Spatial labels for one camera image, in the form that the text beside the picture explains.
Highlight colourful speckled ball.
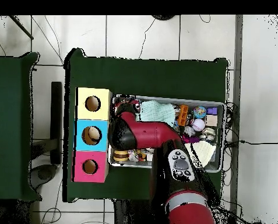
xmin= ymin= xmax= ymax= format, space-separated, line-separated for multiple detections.
xmin=193 ymin=106 xmax=207 ymax=119

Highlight orange plastic toy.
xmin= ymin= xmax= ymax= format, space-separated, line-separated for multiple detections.
xmin=178 ymin=104 xmax=190 ymax=127

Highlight mint green cloth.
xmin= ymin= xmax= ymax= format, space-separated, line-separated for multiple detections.
xmin=139 ymin=100 xmax=177 ymax=128

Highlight cream yellow cloth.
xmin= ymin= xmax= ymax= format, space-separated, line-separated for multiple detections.
xmin=185 ymin=141 xmax=217 ymax=169

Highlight black floor cable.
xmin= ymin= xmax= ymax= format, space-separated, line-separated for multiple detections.
xmin=238 ymin=139 xmax=278 ymax=145

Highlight white baseball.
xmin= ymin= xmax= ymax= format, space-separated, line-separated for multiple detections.
xmin=192 ymin=118 xmax=206 ymax=132

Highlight clear mesh bin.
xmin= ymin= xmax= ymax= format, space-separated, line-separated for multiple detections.
xmin=111 ymin=95 xmax=226 ymax=173

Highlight wooden box with three holes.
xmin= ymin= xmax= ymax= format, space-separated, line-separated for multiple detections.
xmin=73 ymin=87 xmax=114 ymax=183

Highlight plain wooden block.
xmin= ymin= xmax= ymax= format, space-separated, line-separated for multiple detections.
xmin=206 ymin=114 xmax=219 ymax=127

